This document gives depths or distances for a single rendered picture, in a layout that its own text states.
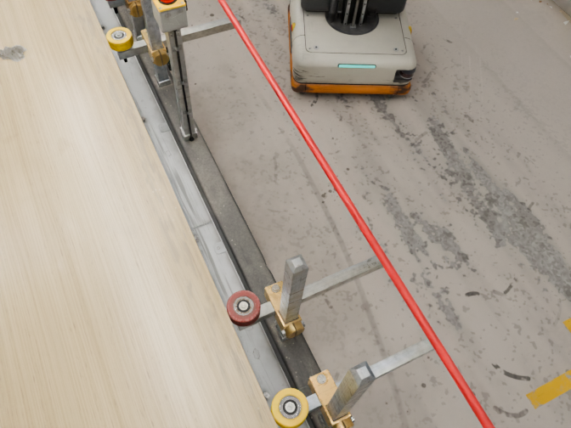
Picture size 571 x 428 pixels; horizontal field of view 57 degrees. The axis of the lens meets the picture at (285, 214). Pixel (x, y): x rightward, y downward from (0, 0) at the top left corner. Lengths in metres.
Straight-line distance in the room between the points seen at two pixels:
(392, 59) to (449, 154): 0.56
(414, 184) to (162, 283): 1.62
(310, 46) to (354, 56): 0.22
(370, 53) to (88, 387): 2.06
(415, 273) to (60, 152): 1.53
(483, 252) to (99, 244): 1.73
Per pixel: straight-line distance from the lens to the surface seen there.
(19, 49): 1.87
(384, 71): 2.76
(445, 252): 2.48
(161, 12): 1.40
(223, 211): 1.60
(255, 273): 1.51
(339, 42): 2.77
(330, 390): 1.28
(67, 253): 1.39
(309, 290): 1.36
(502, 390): 2.33
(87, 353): 1.27
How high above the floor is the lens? 2.07
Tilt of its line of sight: 59 degrees down
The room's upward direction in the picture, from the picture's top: 6 degrees clockwise
